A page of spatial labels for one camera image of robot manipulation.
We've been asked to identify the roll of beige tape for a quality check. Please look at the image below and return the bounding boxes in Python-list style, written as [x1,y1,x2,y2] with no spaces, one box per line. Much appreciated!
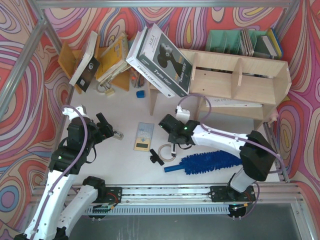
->
[158,144,176,162]

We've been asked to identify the blue microfibre duster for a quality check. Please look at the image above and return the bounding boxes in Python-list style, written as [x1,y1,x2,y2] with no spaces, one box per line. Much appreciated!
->
[164,150,242,175]

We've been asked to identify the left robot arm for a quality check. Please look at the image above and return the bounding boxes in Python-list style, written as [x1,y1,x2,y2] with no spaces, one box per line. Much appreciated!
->
[14,111,114,240]

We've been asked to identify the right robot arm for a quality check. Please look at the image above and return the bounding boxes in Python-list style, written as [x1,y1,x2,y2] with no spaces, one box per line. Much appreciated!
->
[158,114,278,201]

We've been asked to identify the light wooden bookshelf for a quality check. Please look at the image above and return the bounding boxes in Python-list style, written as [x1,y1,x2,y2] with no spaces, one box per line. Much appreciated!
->
[148,47,293,132]

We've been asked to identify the black plastic clip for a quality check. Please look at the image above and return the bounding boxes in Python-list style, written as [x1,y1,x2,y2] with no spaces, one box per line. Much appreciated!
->
[149,149,165,166]

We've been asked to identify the blue yellow calculator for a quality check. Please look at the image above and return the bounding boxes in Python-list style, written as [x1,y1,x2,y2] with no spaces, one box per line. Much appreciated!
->
[133,122,155,152]

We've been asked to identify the brass padlock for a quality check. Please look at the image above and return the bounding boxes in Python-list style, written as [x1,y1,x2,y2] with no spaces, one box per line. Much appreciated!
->
[96,83,115,96]

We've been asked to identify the white papers on shelf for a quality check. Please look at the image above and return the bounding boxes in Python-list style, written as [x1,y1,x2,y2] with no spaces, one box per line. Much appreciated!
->
[208,97,263,108]

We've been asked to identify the small blue box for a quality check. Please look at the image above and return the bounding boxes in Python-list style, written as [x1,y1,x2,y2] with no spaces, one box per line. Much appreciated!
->
[136,90,146,99]

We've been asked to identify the pencils bundle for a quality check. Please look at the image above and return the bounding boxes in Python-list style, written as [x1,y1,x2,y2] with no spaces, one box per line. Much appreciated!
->
[129,67,145,89]

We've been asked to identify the white book black cover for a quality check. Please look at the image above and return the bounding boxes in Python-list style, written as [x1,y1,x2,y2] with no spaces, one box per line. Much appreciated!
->
[69,31,100,92]

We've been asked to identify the yellow worn books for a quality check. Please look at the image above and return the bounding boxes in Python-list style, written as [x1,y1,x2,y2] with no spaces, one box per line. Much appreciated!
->
[96,31,129,85]

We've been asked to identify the white Chokladfabriken book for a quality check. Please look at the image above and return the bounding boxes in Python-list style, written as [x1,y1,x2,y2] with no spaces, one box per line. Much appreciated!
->
[126,26,176,98]

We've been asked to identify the yellow wooden book rack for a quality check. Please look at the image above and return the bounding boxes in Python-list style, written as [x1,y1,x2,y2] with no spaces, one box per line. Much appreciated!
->
[58,35,130,93]

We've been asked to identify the teal desk organiser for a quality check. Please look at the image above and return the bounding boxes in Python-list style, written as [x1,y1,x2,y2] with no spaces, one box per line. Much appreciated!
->
[205,29,276,59]

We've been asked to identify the brown notebooks in organiser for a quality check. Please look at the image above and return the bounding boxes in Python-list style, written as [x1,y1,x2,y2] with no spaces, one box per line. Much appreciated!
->
[240,28,254,57]

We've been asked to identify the blue grey book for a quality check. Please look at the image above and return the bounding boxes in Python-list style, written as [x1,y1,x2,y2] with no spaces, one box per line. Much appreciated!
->
[261,28,284,60]

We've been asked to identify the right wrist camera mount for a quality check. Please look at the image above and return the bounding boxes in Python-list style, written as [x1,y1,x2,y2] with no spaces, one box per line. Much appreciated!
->
[175,105,190,123]

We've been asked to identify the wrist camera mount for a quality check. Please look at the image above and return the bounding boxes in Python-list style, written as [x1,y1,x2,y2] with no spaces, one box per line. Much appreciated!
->
[175,105,190,123]
[62,105,89,122]

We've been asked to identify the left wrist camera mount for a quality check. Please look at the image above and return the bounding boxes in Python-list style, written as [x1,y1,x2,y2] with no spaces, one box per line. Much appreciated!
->
[62,105,89,122]

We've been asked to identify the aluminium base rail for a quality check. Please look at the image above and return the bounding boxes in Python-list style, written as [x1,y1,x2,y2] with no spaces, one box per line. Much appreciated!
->
[32,184,301,205]

